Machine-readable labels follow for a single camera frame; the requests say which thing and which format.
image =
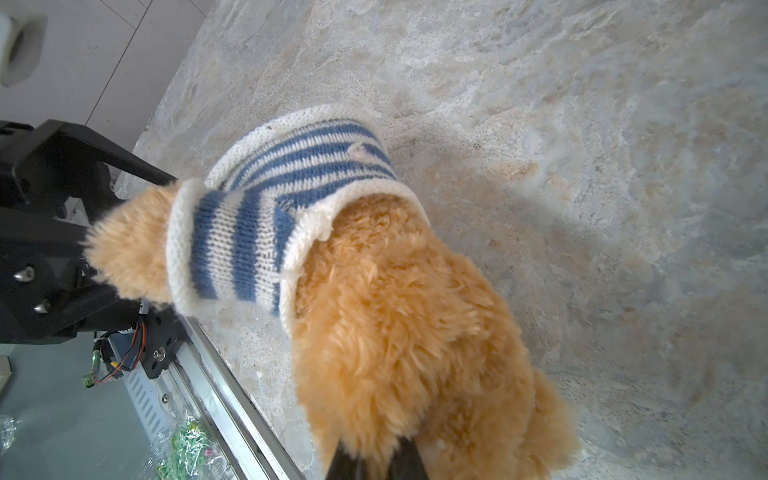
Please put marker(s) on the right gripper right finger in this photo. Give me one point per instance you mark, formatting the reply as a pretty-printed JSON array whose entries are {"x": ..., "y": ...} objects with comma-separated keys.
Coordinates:
[{"x": 406, "y": 463}]

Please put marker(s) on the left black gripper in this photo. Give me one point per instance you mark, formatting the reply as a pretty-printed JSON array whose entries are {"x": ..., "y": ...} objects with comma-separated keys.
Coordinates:
[{"x": 49, "y": 292}]

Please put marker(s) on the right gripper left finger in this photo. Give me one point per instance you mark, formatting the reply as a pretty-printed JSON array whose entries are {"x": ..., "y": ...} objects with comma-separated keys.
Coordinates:
[{"x": 344, "y": 466}]

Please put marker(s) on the brown teddy bear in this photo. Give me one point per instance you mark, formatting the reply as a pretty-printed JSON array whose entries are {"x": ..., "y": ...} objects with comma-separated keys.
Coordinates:
[{"x": 395, "y": 336}]

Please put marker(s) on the striped knit bear sweater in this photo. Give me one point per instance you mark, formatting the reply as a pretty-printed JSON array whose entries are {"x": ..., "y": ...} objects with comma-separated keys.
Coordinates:
[{"x": 244, "y": 232}]

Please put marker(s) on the left green circuit board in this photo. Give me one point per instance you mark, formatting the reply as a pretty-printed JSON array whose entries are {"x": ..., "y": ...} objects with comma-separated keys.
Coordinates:
[{"x": 92, "y": 378}]

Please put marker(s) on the clear bag green parts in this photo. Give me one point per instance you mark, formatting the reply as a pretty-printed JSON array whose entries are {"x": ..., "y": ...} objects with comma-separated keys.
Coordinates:
[{"x": 186, "y": 451}]

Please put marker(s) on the aluminium mounting rail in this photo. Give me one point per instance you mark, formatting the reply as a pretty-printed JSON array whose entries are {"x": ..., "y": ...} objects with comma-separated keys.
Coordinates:
[{"x": 199, "y": 383}]

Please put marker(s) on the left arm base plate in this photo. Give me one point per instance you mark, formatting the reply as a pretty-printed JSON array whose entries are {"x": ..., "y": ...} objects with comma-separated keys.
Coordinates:
[{"x": 138, "y": 337}]

